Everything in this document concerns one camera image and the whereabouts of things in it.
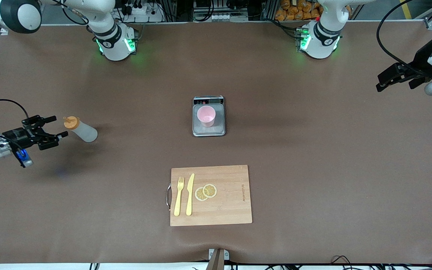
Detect clear sauce bottle orange cap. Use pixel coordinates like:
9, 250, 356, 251
63, 116, 98, 143

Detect pink plastic cup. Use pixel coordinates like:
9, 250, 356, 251
197, 105, 216, 128

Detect pile of orange packets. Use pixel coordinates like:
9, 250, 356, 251
275, 0, 323, 22

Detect yellow plastic fork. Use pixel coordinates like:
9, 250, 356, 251
174, 177, 185, 217

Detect brown table mat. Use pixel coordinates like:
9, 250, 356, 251
0, 21, 432, 265

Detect yellow plastic knife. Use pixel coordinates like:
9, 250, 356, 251
186, 173, 195, 216

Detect white power strip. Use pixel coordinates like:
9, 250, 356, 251
120, 0, 164, 23

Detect silver digital kitchen scale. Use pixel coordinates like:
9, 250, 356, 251
192, 96, 227, 137

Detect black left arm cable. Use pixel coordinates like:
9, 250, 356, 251
376, 0, 416, 69

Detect black floor cables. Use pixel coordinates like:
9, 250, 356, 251
330, 255, 432, 270

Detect wooden cutting board metal handle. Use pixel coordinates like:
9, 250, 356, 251
166, 165, 253, 227

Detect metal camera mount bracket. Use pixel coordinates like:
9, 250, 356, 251
205, 248, 230, 270

